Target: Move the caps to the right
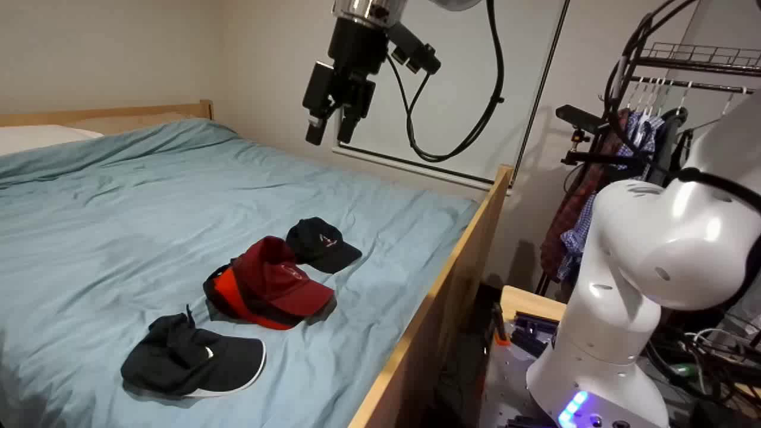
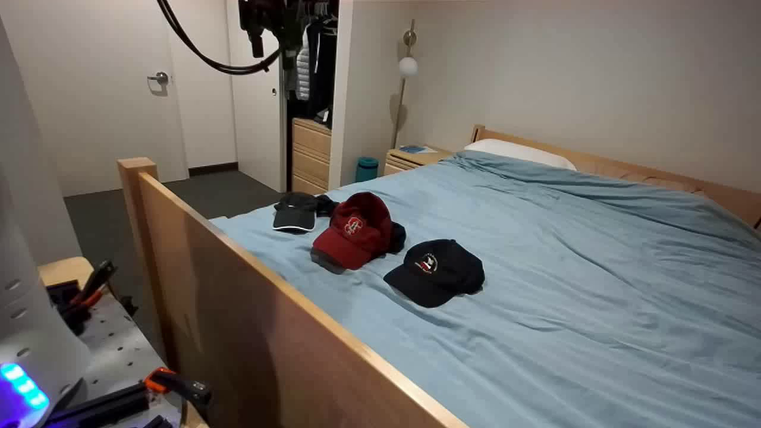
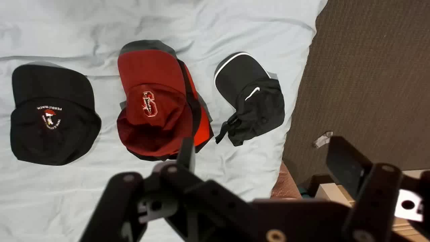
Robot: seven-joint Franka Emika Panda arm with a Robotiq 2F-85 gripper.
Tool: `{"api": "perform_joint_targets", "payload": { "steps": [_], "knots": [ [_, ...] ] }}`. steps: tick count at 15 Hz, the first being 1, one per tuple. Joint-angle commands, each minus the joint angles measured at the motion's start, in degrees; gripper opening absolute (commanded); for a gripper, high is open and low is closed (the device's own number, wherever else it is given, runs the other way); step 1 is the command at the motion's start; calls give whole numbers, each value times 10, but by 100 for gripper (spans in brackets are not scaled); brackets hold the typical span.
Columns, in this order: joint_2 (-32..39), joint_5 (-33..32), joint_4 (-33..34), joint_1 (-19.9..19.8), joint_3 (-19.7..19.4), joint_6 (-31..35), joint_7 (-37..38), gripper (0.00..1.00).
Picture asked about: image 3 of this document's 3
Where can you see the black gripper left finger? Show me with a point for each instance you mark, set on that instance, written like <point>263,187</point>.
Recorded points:
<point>125,201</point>

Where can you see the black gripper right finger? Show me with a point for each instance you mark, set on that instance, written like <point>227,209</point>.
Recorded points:
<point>373,201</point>

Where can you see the black cap with white trim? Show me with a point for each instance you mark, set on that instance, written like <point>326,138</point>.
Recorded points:
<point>250,111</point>

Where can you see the wooden side table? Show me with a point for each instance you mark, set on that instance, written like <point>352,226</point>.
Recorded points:
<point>333,195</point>

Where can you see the white plate with hole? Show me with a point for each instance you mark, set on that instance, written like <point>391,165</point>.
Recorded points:
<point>414,209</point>

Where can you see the white paper scrap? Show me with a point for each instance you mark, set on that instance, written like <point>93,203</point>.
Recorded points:
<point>322,138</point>

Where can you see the black cap with crest logo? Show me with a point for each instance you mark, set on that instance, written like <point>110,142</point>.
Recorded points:
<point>48,142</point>

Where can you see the light blue bed sheet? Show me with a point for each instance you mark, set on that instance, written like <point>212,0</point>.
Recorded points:
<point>54,27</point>

